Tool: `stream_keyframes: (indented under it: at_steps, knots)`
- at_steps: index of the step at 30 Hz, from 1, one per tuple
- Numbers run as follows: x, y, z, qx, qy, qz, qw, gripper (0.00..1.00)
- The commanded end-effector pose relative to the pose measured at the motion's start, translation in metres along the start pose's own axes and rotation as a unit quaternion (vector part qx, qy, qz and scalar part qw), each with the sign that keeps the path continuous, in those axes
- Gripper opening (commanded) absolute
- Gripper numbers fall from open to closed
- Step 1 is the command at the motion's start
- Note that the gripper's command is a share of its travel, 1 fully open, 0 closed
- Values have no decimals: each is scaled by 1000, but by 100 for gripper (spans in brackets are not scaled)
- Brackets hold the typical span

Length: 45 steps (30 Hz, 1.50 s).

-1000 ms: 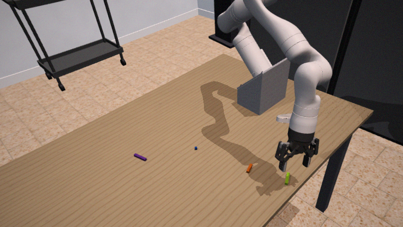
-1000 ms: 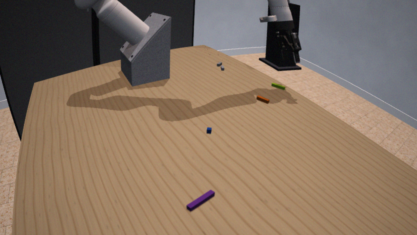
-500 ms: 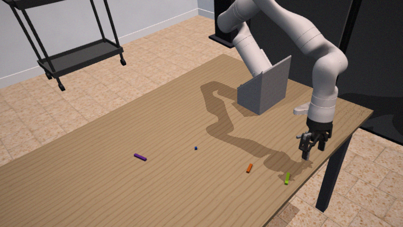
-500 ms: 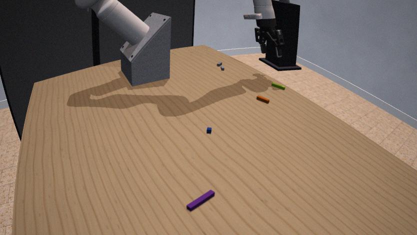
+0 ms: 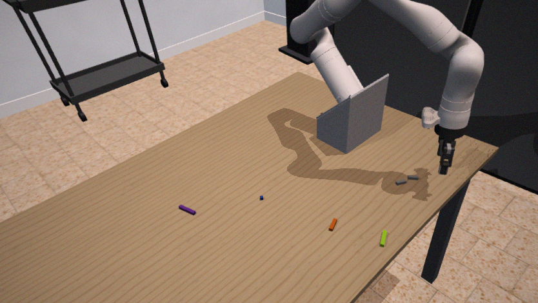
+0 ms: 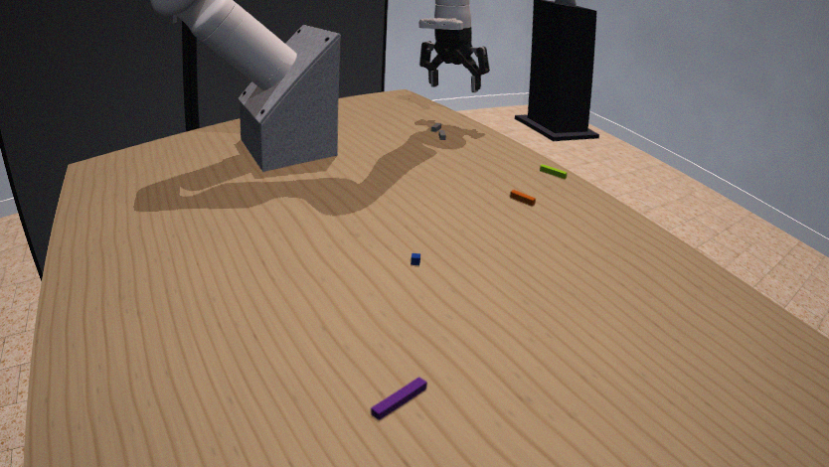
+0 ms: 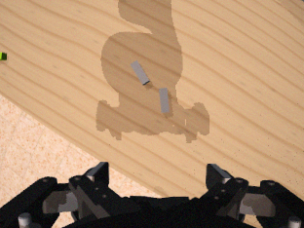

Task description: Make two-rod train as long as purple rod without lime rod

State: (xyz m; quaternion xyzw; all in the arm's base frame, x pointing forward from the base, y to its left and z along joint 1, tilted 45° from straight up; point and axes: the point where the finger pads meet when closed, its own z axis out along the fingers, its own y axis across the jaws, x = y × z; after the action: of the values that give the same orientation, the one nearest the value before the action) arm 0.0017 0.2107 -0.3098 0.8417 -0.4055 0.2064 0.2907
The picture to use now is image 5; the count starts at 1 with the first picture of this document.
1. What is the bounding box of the purple rod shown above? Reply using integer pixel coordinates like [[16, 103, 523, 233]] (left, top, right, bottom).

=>
[[179, 205, 196, 215]]

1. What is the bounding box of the orange rod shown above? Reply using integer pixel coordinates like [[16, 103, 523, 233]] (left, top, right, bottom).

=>
[[329, 219, 337, 231]]

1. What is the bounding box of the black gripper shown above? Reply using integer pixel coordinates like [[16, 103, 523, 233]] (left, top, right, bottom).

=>
[[434, 124, 467, 175]]

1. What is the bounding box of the lime green rod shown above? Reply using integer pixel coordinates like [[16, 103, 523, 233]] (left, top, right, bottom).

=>
[[380, 230, 387, 247]]

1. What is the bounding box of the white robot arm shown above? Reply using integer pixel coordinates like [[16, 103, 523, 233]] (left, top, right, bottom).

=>
[[290, 0, 484, 130]]

